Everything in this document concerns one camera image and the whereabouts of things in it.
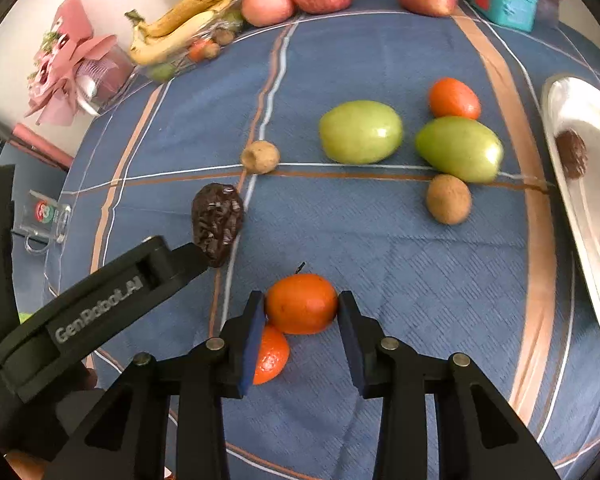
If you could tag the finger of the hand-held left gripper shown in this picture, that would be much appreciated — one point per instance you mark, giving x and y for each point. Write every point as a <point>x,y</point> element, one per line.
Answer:
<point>130,290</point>

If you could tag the round metal bowl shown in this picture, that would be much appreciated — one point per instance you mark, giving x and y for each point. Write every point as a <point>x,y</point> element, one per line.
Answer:
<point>587,220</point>

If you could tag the brown longan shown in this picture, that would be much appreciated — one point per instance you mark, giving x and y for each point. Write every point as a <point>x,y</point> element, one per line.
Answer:
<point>448,199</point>
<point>260,157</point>

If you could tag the small orange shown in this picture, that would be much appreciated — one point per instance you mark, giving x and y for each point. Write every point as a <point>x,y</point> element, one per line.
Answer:
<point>271,360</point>
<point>302,304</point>
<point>454,98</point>

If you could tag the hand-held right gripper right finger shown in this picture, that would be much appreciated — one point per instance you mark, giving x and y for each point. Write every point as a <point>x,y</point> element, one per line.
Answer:
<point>350,345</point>

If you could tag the dried red date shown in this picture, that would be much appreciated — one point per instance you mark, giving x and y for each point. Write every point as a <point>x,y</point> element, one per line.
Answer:
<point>571,152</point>
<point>217,220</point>

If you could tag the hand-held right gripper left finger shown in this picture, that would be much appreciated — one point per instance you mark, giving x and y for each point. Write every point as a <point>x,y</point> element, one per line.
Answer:
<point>252,345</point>

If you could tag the clear fruit basket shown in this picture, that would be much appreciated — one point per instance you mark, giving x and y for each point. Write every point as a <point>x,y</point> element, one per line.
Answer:
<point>205,47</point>

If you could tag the clear acrylic card stand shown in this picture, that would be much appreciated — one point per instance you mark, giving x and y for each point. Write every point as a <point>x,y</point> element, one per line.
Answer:
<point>42,215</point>

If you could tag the pink wrapped bouquet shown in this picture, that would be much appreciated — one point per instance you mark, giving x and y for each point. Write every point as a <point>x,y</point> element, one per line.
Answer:
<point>70,60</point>

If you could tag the pink apple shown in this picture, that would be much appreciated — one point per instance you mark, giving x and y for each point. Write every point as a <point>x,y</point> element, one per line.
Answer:
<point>267,6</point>

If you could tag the yellow banana bunch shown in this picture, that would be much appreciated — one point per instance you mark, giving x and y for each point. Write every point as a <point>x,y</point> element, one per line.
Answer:
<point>180,30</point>

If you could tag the blue plaid tablecloth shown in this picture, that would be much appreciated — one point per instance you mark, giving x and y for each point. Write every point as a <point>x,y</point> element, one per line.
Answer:
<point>360,240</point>

